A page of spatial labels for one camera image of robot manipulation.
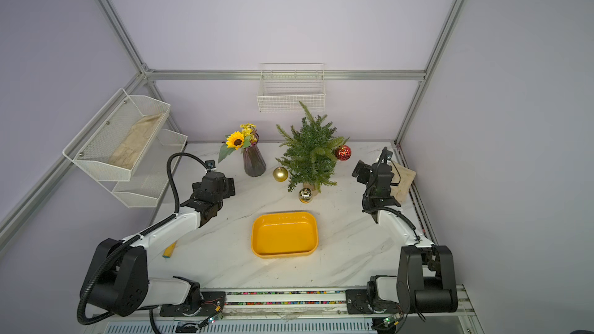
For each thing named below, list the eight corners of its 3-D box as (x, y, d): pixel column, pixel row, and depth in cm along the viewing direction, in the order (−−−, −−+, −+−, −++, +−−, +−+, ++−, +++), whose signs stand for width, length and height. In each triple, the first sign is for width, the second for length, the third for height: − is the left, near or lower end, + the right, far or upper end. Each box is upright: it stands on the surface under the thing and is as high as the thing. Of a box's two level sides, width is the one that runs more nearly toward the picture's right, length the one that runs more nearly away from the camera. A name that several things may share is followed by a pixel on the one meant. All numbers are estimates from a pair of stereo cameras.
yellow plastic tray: (249, 259, 84) (247, 255, 81) (255, 219, 95) (253, 213, 91) (319, 259, 85) (320, 255, 81) (317, 219, 95) (318, 213, 91)
